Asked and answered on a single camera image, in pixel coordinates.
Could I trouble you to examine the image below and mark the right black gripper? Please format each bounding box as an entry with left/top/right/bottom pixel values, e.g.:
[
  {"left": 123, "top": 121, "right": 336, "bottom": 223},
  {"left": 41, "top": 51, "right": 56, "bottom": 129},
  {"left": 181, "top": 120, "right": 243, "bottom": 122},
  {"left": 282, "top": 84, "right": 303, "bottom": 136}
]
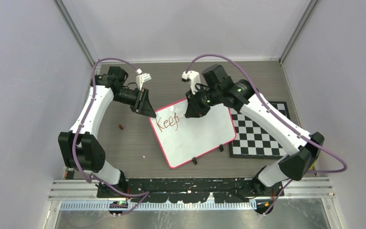
[{"left": 186, "top": 84, "right": 221, "bottom": 118}]

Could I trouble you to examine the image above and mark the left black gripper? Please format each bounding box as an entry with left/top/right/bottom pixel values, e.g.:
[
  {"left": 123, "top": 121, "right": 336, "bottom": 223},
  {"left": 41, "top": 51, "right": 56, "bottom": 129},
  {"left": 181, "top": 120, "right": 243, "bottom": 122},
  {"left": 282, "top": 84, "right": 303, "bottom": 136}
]
[{"left": 113, "top": 87, "right": 157, "bottom": 118}]

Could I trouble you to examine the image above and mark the pink framed whiteboard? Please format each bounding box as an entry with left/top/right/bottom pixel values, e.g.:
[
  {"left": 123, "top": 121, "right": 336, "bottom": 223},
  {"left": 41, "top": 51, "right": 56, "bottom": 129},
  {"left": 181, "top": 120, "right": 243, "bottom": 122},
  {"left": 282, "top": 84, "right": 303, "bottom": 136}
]
[{"left": 149, "top": 99, "right": 236, "bottom": 169}]

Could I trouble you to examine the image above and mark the black white checkerboard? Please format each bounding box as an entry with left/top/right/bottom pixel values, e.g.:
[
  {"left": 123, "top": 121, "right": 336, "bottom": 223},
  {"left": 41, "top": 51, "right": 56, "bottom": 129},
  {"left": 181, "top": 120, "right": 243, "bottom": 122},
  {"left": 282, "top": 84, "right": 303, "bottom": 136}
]
[{"left": 228, "top": 109, "right": 286, "bottom": 159}]

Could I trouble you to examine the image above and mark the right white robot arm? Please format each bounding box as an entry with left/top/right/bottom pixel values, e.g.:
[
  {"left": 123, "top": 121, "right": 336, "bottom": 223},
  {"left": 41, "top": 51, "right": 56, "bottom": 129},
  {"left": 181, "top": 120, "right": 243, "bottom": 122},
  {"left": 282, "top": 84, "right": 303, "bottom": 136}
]
[{"left": 182, "top": 64, "right": 324, "bottom": 196}]

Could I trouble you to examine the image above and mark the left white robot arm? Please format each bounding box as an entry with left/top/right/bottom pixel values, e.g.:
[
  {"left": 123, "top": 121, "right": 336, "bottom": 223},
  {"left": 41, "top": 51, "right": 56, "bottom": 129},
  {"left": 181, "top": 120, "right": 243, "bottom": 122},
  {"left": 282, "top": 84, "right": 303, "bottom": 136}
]
[{"left": 58, "top": 66, "right": 156, "bottom": 198}]

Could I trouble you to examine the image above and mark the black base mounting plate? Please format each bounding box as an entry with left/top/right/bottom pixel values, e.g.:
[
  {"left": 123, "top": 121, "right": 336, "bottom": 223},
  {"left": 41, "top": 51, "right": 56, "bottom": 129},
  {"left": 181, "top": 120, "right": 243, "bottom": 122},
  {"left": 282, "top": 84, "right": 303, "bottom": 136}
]
[{"left": 96, "top": 177, "right": 285, "bottom": 205}]

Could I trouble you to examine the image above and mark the green plastic toy brick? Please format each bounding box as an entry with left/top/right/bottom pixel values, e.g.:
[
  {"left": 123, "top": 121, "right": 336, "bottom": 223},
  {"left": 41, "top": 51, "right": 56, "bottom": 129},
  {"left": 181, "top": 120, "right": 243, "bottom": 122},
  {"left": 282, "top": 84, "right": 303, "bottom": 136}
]
[{"left": 308, "top": 157, "right": 318, "bottom": 173}]

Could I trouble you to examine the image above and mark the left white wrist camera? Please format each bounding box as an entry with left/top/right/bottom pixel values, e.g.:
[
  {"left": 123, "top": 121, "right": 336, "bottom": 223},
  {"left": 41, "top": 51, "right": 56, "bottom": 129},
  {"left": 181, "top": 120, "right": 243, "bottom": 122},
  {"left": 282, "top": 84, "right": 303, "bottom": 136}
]
[{"left": 135, "top": 69, "right": 152, "bottom": 91}]

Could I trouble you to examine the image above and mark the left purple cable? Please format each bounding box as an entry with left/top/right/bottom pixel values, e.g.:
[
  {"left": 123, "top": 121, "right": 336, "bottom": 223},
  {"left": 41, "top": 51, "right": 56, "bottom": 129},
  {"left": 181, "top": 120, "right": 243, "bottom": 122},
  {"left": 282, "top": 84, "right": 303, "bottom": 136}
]
[{"left": 71, "top": 57, "right": 153, "bottom": 217}]

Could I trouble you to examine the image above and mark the purple cable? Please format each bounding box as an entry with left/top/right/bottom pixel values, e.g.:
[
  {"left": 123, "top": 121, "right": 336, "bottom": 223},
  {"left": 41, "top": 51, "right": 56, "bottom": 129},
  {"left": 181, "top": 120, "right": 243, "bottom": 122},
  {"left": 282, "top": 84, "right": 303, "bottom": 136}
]
[
  {"left": 185, "top": 53, "right": 348, "bottom": 217},
  {"left": 71, "top": 57, "right": 153, "bottom": 217}
]

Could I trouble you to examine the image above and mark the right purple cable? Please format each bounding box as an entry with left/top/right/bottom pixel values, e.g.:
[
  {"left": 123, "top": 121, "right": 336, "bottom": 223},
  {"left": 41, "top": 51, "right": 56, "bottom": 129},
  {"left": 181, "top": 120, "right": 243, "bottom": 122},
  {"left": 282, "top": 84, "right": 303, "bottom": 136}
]
[{"left": 185, "top": 53, "right": 348, "bottom": 217}]

